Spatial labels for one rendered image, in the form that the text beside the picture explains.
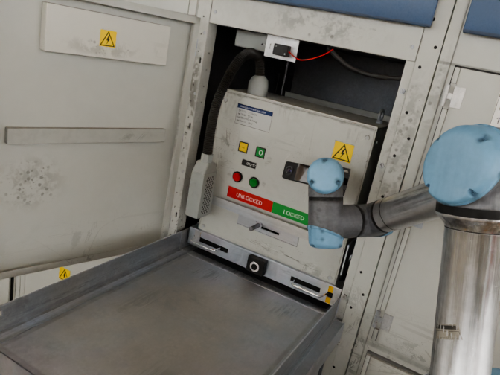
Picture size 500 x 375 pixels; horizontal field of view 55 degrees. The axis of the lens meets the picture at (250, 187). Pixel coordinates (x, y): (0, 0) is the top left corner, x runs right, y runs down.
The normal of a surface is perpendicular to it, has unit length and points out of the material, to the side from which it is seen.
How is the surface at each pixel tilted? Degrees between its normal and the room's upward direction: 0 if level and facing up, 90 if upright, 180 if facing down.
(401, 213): 108
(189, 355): 0
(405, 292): 90
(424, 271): 90
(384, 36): 90
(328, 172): 75
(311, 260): 90
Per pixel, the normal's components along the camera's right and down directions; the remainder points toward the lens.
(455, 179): -0.86, -0.15
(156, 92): 0.69, 0.33
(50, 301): 0.86, 0.30
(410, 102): -0.48, 0.17
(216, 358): 0.18, -0.94
